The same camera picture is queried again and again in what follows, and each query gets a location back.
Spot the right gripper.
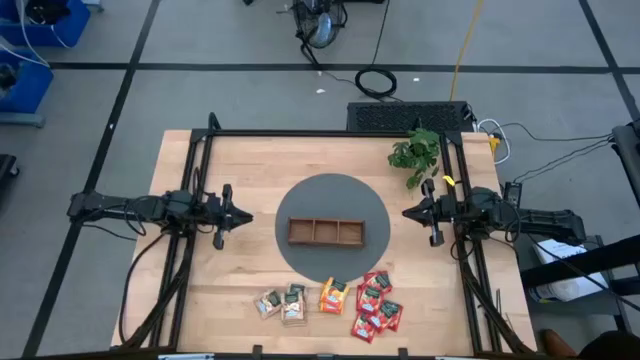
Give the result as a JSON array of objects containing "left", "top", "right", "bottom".
[{"left": 402, "top": 178, "right": 459, "bottom": 248}]

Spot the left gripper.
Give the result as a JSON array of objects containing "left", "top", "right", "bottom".
[{"left": 199, "top": 183, "right": 255, "bottom": 250}]

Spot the red tea packet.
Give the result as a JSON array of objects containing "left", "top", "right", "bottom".
[
  {"left": 363, "top": 270, "right": 394, "bottom": 295},
  {"left": 355, "top": 284, "right": 385, "bottom": 316},
  {"left": 372, "top": 299, "right": 399, "bottom": 335},
  {"left": 350, "top": 313, "right": 378, "bottom": 345},
  {"left": 387, "top": 301, "right": 405, "bottom": 333}
]

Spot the wooden three-compartment tray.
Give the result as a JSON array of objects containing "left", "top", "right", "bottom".
[{"left": 287, "top": 216, "right": 366, "bottom": 249}]

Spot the potted green plant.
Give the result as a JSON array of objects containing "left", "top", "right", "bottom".
[{"left": 387, "top": 127, "right": 444, "bottom": 191}]

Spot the round grey placemat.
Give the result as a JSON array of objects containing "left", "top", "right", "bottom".
[{"left": 274, "top": 173, "right": 391, "bottom": 285}]

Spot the black perforated computer case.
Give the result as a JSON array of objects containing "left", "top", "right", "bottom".
[{"left": 345, "top": 100, "right": 477, "bottom": 134}]

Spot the black power adapter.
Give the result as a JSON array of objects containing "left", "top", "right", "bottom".
[{"left": 503, "top": 180, "right": 524, "bottom": 209}]

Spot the white paper bag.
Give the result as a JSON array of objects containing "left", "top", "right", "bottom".
[{"left": 530, "top": 237, "right": 610, "bottom": 304}]

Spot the black shelf cart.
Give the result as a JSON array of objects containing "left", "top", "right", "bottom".
[{"left": 513, "top": 233, "right": 640, "bottom": 331}]

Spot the black floor fan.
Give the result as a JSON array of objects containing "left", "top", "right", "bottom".
[{"left": 291, "top": 0, "right": 350, "bottom": 51}]

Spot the person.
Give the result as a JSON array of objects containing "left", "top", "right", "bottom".
[{"left": 578, "top": 329, "right": 640, "bottom": 360}]

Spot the black chair base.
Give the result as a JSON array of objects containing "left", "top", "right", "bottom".
[{"left": 0, "top": 153, "right": 21, "bottom": 201}]

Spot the blue storage bin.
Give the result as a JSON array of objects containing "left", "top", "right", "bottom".
[
  {"left": 0, "top": 48, "right": 55, "bottom": 115},
  {"left": 0, "top": 0, "right": 93, "bottom": 49}
]

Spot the white cable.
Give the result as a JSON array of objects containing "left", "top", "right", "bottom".
[{"left": 476, "top": 117, "right": 513, "bottom": 167}]

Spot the coiled black cable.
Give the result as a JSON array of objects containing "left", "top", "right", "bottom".
[{"left": 353, "top": 66, "right": 400, "bottom": 100}]

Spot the yellow cable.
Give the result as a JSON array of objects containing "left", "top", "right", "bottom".
[{"left": 448, "top": 0, "right": 486, "bottom": 103}]

